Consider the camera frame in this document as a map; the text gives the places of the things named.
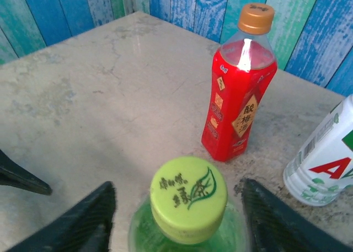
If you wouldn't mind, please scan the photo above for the light green bottle cap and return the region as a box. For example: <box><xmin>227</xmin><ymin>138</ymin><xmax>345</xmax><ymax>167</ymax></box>
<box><xmin>149</xmin><ymin>156</ymin><xmax>229</xmax><ymax>245</ymax></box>

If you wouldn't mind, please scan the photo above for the red label plastic bottle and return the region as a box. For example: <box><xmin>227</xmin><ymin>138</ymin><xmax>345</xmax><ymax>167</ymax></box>
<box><xmin>201</xmin><ymin>2</ymin><xmax>278</xmax><ymax>163</ymax></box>

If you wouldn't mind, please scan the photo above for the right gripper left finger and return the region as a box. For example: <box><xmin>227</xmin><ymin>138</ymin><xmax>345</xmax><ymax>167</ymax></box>
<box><xmin>5</xmin><ymin>180</ymin><xmax>117</xmax><ymax>252</ymax></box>

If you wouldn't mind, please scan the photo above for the green tea plastic bottle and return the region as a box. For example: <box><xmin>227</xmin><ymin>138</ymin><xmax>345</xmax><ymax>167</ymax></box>
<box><xmin>127</xmin><ymin>157</ymin><xmax>249</xmax><ymax>252</ymax></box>

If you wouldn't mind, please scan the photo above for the orange bottle cap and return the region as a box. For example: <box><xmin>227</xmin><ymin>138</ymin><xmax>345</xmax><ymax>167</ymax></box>
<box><xmin>237</xmin><ymin>2</ymin><xmax>276</xmax><ymax>35</ymax></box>

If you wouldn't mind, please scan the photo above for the white plastic bottle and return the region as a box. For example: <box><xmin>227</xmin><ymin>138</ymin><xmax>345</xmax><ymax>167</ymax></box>
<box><xmin>283</xmin><ymin>93</ymin><xmax>353</xmax><ymax>207</ymax></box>

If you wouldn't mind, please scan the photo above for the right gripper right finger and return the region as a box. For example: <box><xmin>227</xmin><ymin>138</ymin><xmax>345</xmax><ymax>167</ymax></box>
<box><xmin>241</xmin><ymin>178</ymin><xmax>353</xmax><ymax>252</ymax></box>

